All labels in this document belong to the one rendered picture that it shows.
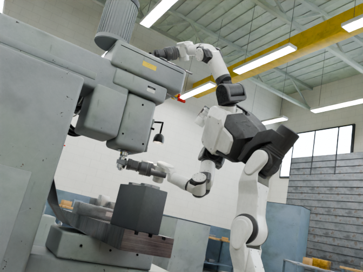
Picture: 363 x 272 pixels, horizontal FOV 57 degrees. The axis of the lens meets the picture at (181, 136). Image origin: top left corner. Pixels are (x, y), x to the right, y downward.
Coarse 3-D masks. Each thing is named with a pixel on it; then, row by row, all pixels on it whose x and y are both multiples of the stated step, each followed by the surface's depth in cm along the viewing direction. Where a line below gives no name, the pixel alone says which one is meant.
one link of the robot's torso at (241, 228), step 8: (240, 216) 162; (232, 224) 163; (240, 224) 159; (248, 224) 158; (232, 232) 161; (240, 232) 158; (248, 232) 157; (232, 240) 159; (240, 240) 157; (232, 248) 159; (240, 248) 156; (248, 248) 158; (256, 248) 170; (232, 256) 159; (240, 256) 156; (248, 256) 157; (256, 256) 160; (240, 264) 157; (248, 264) 156; (256, 264) 156
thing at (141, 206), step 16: (128, 192) 150; (144, 192) 141; (160, 192) 146; (128, 208) 146; (144, 208) 140; (160, 208) 145; (112, 224) 151; (128, 224) 142; (144, 224) 139; (160, 224) 145
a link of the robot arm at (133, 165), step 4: (128, 160) 190; (132, 160) 192; (144, 160) 196; (128, 164) 190; (132, 164) 192; (136, 164) 192; (140, 164) 194; (144, 164) 193; (148, 164) 194; (128, 168) 193; (132, 168) 192; (136, 168) 192; (140, 168) 192; (144, 168) 193; (140, 172) 193; (144, 172) 193
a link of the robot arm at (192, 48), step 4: (196, 44) 203; (200, 44) 200; (204, 44) 197; (208, 44) 199; (188, 48) 209; (192, 48) 205; (196, 48) 198; (204, 48) 194; (208, 48) 196; (212, 48) 198; (192, 52) 206
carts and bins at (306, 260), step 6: (306, 258) 464; (312, 258) 461; (300, 264) 421; (306, 264) 457; (312, 264) 458; (318, 264) 456; (324, 264) 426; (330, 264) 432; (282, 270) 492; (324, 270) 418; (330, 270) 425
